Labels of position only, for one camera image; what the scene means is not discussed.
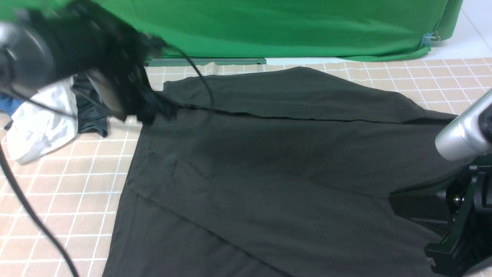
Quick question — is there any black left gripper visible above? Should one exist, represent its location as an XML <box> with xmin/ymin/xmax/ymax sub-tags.
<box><xmin>86</xmin><ymin>23</ymin><xmax>177</xmax><ymax>124</ymax></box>

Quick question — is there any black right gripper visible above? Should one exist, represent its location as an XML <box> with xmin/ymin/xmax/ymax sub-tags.
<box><xmin>389</xmin><ymin>164</ymin><xmax>492</xmax><ymax>277</ymax></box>

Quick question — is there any dark gray long-sleeve top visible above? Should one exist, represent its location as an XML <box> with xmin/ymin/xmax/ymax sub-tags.
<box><xmin>103</xmin><ymin>68</ymin><xmax>469</xmax><ymax>277</ymax></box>

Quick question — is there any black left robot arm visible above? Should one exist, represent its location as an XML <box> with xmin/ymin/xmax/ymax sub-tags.
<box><xmin>1</xmin><ymin>0</ymin><xmax>178</xmax><ymax>124</ymax></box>

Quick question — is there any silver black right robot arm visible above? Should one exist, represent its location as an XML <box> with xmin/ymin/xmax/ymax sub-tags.
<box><xmin>389</xmin><ymin>91</ymin><xmax>492</xmax><ymax>277</ymax></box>

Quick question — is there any green metal base bar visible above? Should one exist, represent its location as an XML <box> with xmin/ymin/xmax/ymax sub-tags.
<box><xmin>144</xmin><ymin>58</ymin><xmax>267</xmax><ymax>67</ymax></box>

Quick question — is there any dark crumpled garment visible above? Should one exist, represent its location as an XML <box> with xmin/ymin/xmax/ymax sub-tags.
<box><xmin>71</xmin><ymin>74</ymin><xmax>109</xmax><ymax>137</ymax></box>

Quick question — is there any green backdrop cloth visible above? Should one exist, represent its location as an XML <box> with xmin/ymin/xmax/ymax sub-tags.
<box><xmin>98</xmin><ymin>0</ymin><xmax>462</xmax><ymax>62</ymax></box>

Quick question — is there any white crumpled garment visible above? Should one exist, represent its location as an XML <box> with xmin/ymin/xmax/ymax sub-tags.
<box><xmin>7</xmin><ymin>77</ymin><xmax>78</xmax><ymax>165</ymax></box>

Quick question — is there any blue crumpled garment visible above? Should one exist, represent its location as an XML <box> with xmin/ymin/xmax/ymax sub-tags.
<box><xmin>0</xmin><ymin>93</ymin><xmax>24</xmax><ymax>117</ymax></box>

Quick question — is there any beige checkered tablecloth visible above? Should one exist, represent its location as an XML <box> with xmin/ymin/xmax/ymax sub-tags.
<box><xmin>0</xmin><ymin>57</ymin><xmax>491</xmax><ymax>277</ymax></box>

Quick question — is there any metal binder clip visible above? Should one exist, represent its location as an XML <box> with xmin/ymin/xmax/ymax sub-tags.
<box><xmin>421</xmin><ymin>31</ymin><xmax>441</xmax><ymax>47</ymax></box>

